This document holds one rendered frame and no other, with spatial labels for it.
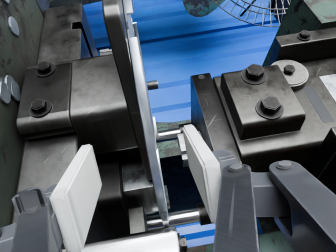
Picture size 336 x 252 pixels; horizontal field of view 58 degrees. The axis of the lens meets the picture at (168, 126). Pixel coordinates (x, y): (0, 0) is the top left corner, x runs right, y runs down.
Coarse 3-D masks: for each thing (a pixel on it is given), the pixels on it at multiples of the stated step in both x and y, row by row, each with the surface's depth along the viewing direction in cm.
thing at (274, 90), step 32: (256, 64) 41; (288, 64) 44; (320, 64) 46; (224, 96) 43; (256, 96) 39; (288, 96) 39; (320, 96) 42; (256, 128) 37; (288, 128) 39; (320, 128) 39; (256, 160) 39
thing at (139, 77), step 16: (128, 0) 26; (128, 16) 32; (128, 32) 25; (144, 80) 33; (144, 96) 24; (144, 112) 24; (144, 128) 24; (160, 176) 48; (160, 192) 27; (160, 208) 29
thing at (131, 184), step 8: (120, 152) 43; (128, 152) 43; (136, 152) 43; (128, 160) 42; (136, 160) 42; (128, 168) 42; (136, 168) 42; (128, 176) 41; (136, 176) 41; (144, 176) 41; (128, 184) 40; (136, 184) 40; (144, 184) 40; (152, 184) 40; (128, 192) 40; (136, 192) 41; (144, 192) 41; (152, 192) 41; (128, 200) 42; (136, 200) 43; (144, 200) 43; (152, 200) 43; (144, 208) 45; (152, 208) 46
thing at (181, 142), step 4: (180, 136) 47; (180, 140) 47; (180, 144) 46; (184, 144) 46; (180, 148) 46; (184, 148) 46; (184, 152) 46; (184, 156) 46; (184, 160) 46; (184, 164) 47
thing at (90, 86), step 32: (64, 64) 36; (96, 64) 35; (128, 64) 24; (32, 96) 33; (64, 96) 33; (96, 96) 32; (128, 96) 27; (32, 128) 31; (64, 128) 32; (96, 128) 33; (128, 128) 34
